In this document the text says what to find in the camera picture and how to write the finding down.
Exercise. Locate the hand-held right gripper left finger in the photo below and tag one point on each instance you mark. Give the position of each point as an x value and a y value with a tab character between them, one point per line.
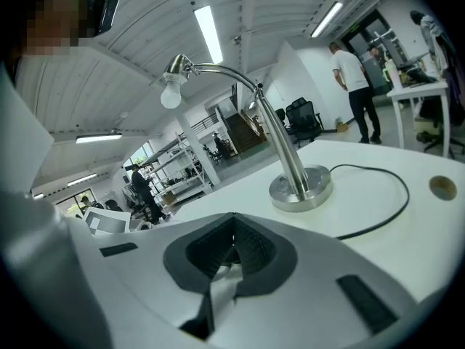
145	285

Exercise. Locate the person's head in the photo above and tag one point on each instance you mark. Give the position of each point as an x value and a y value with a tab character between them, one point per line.
54	20

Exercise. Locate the black head-worn camera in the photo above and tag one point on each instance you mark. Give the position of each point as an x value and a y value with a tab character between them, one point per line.
105	11

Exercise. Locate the silver desk lamp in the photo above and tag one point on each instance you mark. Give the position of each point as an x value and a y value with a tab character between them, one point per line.
287	151

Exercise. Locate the hanging grey clothing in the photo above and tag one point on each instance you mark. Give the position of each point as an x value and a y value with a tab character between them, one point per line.
436	49

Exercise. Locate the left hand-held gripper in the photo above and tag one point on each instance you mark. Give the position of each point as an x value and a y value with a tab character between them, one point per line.
109	222

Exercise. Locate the black office chair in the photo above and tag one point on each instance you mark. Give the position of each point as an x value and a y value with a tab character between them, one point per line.
303	122

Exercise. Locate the white desk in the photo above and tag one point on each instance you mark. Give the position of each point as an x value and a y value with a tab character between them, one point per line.
417	91

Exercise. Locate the ceiling tube light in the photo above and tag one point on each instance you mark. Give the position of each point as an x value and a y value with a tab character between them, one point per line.
81	180
209	35
98	138
327	18

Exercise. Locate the brown staircase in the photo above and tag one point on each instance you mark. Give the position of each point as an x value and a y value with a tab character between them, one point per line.
243	133

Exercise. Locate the white metal storage rack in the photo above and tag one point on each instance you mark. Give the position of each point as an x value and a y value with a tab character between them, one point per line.
178	173

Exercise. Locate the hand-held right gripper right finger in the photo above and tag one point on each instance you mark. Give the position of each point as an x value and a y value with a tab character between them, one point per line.
309	267

